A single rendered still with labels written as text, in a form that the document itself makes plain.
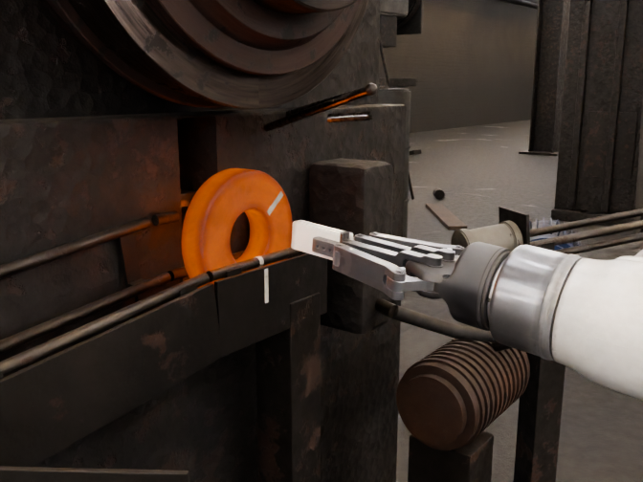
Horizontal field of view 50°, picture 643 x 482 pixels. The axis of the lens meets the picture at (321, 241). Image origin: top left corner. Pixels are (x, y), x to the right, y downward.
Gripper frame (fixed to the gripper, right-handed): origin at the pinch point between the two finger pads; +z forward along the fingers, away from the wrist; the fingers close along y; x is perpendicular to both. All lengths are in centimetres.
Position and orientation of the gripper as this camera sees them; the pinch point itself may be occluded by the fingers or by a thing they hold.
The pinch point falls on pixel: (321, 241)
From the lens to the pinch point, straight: 71.9
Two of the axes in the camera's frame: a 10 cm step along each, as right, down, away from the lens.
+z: -7.9, -2.2, 5.7
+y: 6.1, -1.8, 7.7
